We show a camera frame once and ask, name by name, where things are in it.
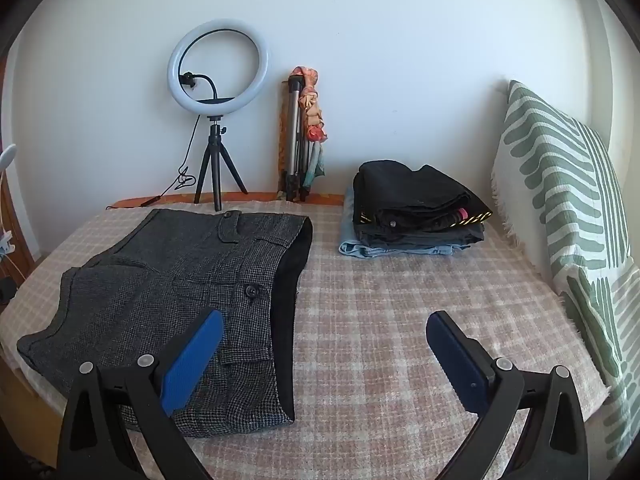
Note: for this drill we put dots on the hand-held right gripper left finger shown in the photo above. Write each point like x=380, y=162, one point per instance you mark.
x=195, y=360

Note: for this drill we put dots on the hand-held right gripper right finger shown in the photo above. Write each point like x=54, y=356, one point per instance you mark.
x=457, y=360

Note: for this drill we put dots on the grey tweed pants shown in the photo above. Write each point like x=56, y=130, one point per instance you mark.
x=175, y=285

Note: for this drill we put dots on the folded black pants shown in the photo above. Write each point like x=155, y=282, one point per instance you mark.
x=400, y=185

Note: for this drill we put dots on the pink checked blanket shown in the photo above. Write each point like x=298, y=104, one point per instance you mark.
x=375, y=335

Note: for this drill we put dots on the folded light blue jeans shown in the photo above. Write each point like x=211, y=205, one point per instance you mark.
x=355, y=249

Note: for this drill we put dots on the small black tripod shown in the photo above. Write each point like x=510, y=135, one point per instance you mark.
x=216, y=145

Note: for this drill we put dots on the green striped white pillow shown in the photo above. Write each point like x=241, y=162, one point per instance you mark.
x=550, y=160

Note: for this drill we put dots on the folded silver tripod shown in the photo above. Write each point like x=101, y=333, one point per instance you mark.
x=291, y=125

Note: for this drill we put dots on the orange floral scarf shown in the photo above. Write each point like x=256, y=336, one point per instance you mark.
x=310, y=110

